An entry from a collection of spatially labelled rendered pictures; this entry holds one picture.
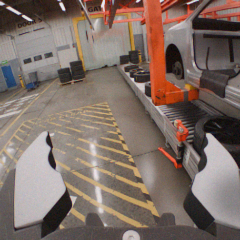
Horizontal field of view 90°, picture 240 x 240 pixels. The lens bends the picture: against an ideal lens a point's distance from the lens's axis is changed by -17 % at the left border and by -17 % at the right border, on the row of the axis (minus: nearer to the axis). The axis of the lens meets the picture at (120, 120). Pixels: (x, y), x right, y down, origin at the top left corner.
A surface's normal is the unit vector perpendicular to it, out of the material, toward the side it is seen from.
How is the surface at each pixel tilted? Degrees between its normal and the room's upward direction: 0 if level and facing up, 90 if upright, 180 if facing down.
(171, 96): 90
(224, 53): 87
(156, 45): 90
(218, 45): 87
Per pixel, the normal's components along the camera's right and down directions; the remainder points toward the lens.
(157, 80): 0.10, 0.45
